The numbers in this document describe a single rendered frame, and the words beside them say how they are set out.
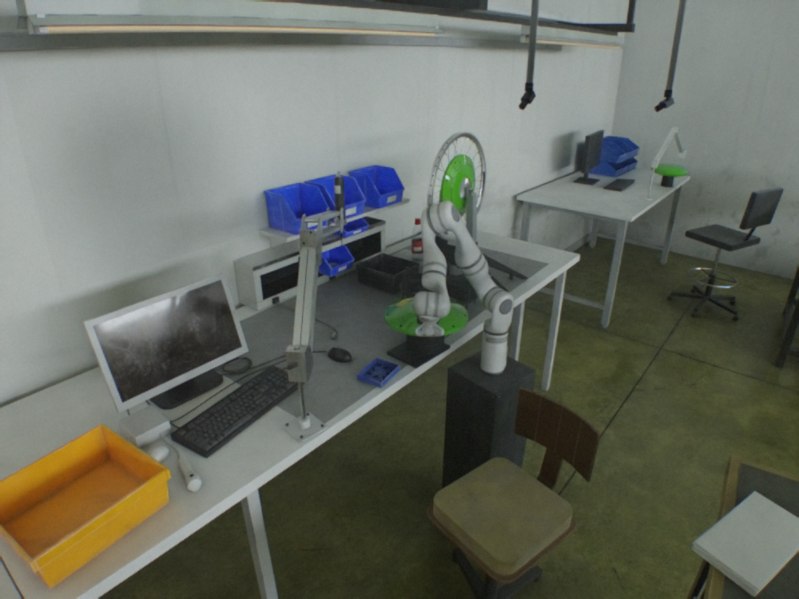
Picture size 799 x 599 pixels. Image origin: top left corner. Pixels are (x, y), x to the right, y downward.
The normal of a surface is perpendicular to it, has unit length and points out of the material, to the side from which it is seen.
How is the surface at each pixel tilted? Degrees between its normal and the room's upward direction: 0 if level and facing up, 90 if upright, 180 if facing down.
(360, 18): 90
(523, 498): 0
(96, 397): 0
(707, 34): 90
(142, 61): 90
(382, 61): 90
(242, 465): 0
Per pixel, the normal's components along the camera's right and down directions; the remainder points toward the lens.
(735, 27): -0.63, 0.33
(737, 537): 0.00, -0.90
